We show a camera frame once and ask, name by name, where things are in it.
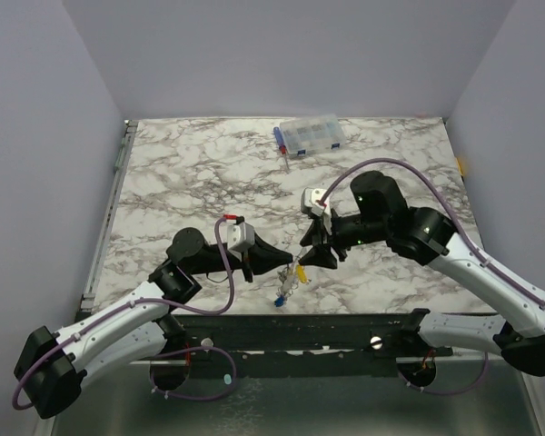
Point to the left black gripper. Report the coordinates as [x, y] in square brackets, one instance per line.
[261, 258]

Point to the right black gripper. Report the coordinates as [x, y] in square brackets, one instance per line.
[327, 239]

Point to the yellow key tag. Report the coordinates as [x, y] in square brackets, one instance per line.
[301, 274]

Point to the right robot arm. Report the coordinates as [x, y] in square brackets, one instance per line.
[516, 332]

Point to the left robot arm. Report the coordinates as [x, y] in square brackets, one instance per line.
[53, 367]

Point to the clear plastic organizer box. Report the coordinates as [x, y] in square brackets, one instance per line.
[312, 135]

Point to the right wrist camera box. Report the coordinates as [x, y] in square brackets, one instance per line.
[315, 208]

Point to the black mounting rail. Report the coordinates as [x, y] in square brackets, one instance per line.
[299, 345]

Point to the blue handled screwdriver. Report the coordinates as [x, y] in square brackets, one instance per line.
[282, 148]

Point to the yellow wall clip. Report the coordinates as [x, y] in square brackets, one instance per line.
[461, 167]

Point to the metal side rail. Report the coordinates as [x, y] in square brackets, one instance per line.
[120, 165]

